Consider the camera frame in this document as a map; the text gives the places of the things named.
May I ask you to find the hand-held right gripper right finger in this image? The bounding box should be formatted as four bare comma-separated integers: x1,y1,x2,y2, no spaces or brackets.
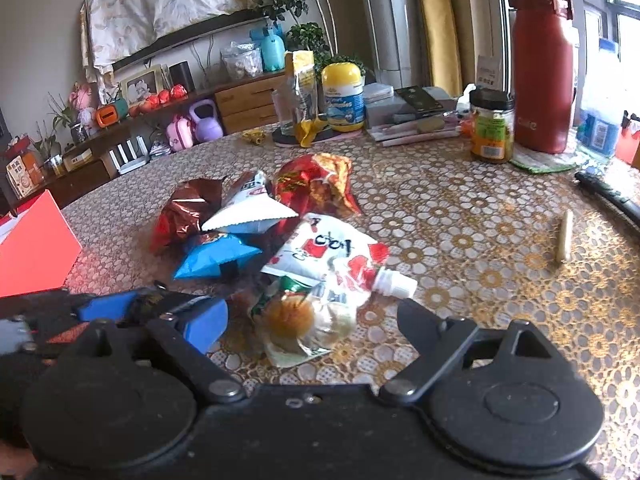
377,298,552,404

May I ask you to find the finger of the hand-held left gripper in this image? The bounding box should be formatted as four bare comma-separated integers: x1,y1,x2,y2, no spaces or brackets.
74,287,154,322

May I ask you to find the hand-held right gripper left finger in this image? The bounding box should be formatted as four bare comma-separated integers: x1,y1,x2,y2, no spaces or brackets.
86,298,247,407

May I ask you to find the blue snack packet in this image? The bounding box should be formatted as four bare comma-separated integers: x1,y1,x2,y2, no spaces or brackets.
172,232,263,281

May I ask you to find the clear round cake packet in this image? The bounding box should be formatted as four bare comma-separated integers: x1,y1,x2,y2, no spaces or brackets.
247,276,360,368

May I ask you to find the orange juice bottle yellow cap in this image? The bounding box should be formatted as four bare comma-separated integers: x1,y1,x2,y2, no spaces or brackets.
200,170,301,235

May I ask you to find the white red spout pouch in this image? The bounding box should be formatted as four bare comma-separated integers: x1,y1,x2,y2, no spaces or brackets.
260,212,418,306

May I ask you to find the brown foil snack bag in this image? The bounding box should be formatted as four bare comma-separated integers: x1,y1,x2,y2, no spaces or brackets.
149,176,226,256

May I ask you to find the red orange snack bag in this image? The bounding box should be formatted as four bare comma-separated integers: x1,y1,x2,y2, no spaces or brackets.
272,153,363,218

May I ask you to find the small cardboard box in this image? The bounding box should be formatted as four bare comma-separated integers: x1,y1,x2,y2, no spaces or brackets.
62,145,95,171

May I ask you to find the white ribbed rack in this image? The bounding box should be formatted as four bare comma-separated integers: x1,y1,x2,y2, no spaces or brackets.
109,136,151,176

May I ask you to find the orange printed carton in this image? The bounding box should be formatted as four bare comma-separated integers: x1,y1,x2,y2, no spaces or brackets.
5,152,45,199

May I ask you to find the beige stick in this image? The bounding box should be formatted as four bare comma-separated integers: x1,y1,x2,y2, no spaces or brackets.
556,210,575,264

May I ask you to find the small plant dark pot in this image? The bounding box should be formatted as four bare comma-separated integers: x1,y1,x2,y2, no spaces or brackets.
47,92,91,146

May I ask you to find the pink toy bag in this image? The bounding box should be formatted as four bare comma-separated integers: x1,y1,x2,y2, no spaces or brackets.
166,114,196,152

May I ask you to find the pink wrapped sticks bundle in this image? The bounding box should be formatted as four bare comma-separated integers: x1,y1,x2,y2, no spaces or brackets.
367,112,463,147

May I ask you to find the orange teal box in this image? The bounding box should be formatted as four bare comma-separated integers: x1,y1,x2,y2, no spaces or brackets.
94,99,130,129

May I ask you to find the purple kettlebell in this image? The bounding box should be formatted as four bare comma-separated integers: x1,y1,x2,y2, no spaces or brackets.
189,99,225,143

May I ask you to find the green edged coaster mat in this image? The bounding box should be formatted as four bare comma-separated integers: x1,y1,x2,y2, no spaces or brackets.
510,142,581,175

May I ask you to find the dark round coaster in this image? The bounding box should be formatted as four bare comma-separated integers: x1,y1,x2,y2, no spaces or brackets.
271,125,341,149

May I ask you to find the black lid glass jar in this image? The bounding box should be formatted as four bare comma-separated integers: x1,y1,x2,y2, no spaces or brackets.
469,87,516,164

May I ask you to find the pink doll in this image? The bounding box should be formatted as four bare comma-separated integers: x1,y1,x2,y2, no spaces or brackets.
69,82,99,127

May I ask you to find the grey tissue box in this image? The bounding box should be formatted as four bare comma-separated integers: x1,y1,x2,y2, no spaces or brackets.
364,82,408,128

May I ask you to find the row of red ornaments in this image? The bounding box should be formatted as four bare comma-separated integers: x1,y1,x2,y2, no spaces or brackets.
129,84,189,117

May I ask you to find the clear drinking glass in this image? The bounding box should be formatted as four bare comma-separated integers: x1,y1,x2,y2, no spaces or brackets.
271,87,301,137

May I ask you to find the black booklet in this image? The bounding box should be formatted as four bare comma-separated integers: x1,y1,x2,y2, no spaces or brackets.
394,86,446,115

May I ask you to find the black slim remote control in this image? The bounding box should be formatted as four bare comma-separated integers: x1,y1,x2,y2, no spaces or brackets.
574,170,640,228

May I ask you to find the wooden television cabinet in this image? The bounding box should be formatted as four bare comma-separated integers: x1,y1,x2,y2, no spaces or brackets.
0,67,288,218

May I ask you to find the yellow lid supplement bottle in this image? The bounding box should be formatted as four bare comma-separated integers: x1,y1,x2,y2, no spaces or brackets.
320,61,366,133

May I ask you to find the black cylinder speaker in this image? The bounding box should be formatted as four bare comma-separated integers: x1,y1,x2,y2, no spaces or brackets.
169,61,195,95

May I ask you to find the white card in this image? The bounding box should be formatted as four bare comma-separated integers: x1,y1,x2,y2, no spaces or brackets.
475,54,503,92

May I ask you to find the blue wet wipes pack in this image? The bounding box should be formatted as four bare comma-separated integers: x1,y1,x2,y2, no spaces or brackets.
577,105,623,158

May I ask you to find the clear plastic bag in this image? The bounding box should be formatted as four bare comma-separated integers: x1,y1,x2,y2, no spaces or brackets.
220,41,264,81

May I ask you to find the black television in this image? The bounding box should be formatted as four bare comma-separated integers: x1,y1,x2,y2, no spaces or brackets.
111,7,268,73

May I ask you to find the red paper bag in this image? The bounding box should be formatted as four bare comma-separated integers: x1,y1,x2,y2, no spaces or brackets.
614,112,640,168

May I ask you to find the teal plastic container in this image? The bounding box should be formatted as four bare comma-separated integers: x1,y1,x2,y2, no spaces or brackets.
250,27,287,73

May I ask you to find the red water bottle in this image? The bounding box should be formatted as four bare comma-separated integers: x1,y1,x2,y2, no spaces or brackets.
504,0,580,155

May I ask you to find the yellow curtain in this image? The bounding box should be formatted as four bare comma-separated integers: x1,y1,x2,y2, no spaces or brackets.
412,0,463,98

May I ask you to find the white standing air conditioner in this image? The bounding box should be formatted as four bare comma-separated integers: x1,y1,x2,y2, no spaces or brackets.
360,0,417,87

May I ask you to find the floral cover cloth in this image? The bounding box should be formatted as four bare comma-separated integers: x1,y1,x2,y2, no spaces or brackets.
80,0,256,68

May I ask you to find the photo frame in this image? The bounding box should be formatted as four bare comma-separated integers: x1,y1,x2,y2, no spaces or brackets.
119,65,167,107

